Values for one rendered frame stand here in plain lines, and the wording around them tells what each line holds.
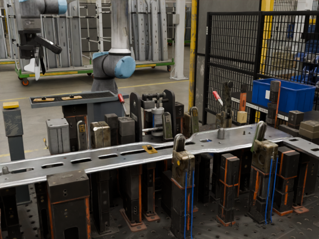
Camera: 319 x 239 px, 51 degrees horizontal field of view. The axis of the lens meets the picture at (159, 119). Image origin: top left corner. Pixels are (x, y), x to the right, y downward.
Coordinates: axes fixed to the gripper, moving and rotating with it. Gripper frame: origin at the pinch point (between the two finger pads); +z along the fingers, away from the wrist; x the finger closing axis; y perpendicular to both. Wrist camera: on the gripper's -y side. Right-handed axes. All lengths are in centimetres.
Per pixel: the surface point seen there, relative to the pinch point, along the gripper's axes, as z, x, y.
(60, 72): 99, -641, 90
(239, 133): 26, 8, -87
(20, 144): 27.5, 6.9, 10.2
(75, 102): 10.0, 4.2, -13.6
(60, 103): 10.1, 5.9, -7.6
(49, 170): 25.8, 38.2, -7.2
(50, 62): 81, -682, 117
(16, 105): 9.9, 6.9, 9.9
